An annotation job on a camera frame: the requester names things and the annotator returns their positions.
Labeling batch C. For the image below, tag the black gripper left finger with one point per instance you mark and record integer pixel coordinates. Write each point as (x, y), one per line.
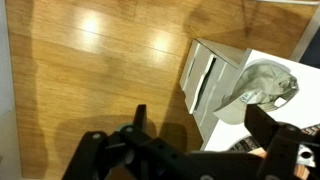
(93, 150)

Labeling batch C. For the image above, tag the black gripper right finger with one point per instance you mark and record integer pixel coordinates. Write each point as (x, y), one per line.
(283, 146)

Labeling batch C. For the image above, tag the white middle drawer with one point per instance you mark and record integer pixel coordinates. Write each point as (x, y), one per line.
(200, 73)

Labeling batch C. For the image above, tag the white lowest drawer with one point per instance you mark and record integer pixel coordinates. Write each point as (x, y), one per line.
(186, 78)

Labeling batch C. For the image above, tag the zigzag patterned case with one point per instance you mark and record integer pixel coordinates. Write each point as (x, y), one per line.
(311, 129)

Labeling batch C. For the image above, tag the white desk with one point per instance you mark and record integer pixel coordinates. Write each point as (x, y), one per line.
(300, 100)

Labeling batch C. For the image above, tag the crumpled grey cloth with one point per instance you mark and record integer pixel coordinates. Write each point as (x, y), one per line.
(260, 83)

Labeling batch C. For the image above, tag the thin yellow stick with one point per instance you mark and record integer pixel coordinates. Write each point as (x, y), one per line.
(194, 31)

